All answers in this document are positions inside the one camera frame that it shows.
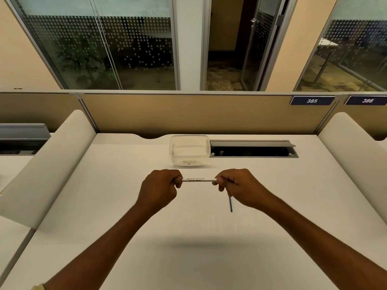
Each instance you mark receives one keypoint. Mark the white table behind glass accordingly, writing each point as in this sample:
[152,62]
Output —
[326,45]

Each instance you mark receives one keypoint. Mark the blue number label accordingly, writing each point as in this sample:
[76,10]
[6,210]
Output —
[312,100]
[367,100]

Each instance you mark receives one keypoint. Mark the blue pen refill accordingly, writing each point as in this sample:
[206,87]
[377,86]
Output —
[230,205]

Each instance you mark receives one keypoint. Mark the white pen barrel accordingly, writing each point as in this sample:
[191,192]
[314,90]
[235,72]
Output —
[199,179]

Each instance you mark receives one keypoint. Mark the person's left forearm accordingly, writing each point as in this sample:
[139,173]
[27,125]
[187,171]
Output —
[102,250]

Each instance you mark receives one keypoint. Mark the person's left fingers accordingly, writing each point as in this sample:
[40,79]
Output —
[177,181]

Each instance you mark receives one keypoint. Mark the person's right forearm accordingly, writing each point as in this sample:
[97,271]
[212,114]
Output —
[317,241]

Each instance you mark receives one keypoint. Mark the green potted plant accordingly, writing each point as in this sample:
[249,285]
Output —
[83,63]

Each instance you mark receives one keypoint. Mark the glass door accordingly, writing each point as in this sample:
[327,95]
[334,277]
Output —
[261,42]

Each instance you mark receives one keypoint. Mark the person's left hand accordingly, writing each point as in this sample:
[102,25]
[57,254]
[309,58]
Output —
[157,190]

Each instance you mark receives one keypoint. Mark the clear plastic container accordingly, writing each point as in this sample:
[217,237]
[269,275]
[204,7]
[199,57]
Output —
[190,149]

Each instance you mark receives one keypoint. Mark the white curved desk divider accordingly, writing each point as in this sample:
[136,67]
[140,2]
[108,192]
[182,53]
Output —
[45,169]
[356,160]

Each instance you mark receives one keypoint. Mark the wide beige partition panel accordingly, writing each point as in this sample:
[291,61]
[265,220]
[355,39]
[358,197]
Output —
[196,114]

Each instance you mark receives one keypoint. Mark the person's right hand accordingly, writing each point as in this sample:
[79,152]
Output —
[242,187]

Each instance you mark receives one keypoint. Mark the dotted glass window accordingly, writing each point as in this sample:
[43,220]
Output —
[350,48]
[105,42]

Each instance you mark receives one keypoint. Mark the person's right fingers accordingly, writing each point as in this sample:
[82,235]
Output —
[222,182]

